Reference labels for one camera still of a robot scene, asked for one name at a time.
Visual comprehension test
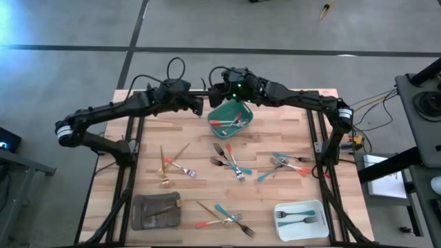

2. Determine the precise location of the white plastic bin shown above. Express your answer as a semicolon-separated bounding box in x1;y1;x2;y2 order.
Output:
273;199;330;242

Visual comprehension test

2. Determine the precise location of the yellow pointed stick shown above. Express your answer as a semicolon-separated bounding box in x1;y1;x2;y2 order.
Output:
318;0;337;21

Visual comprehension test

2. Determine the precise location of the teal handled black fork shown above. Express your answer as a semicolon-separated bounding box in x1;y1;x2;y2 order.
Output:
214;203;257;238
274;209;316;220
256;157;289;183
212;143;244;176
277;216;320;228
273;152;311;163

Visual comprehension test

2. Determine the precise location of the dark grey table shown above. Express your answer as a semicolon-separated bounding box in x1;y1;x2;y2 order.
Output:
408;164;441;248

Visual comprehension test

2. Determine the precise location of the blue utensil handle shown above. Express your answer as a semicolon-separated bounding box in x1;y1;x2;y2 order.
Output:
209;156;254;175

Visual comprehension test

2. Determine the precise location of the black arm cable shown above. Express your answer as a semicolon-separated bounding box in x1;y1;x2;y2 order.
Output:
207;65;230;91
123;56;187;101

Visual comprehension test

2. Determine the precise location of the grey metal bench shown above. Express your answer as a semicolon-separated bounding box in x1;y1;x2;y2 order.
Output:
0;147;58;247

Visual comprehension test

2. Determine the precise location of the black coiled cable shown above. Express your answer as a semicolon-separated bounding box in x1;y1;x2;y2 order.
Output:
412;90;441;118

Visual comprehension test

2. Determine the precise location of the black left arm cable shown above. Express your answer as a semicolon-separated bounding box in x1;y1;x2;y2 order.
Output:
123;56;187;101

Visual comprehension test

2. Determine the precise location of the black aluminium table frame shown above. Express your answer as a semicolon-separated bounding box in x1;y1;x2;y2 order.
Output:
74;89;376;247

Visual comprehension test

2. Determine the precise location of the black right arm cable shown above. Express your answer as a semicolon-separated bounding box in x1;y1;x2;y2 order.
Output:
207;65;230;91

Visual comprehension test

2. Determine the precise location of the teal green plastic bin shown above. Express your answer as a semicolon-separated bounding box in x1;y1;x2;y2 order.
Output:
206;99;255;141

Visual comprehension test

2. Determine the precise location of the grey translucent bin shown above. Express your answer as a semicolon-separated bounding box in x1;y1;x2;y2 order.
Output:
130;192;183;231

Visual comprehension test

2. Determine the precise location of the black pole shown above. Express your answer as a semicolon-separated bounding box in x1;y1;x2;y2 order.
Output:
409;56;441;87

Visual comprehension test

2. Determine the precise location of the black device blue light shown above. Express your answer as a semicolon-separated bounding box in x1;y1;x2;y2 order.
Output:
0;126;22;154

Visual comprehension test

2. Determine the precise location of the grey metal base bracket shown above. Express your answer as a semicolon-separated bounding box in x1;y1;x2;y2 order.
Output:
313;140;359;154

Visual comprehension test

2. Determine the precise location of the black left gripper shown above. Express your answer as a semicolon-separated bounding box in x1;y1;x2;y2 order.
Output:
164;79;205;117

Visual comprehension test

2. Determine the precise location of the grey side table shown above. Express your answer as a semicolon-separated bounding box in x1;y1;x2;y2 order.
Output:
394;72;441;169

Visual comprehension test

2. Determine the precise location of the white round object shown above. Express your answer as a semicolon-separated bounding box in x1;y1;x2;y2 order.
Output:
429;175;441;196

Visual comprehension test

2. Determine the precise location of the black floor cable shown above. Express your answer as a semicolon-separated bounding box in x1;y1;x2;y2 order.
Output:
351;87;398;134

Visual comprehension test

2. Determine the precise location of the black beam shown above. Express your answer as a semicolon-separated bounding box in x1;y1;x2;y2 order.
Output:
357;146;424;184

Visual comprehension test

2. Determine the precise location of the yellow floor cable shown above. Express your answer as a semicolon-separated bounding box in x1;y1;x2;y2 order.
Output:
353;91;398;108

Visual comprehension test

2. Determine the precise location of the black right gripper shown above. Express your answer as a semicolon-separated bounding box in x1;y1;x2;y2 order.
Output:
207;67;254;109

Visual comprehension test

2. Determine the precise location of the white box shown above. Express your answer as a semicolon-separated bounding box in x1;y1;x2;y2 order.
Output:
363;154;408;200

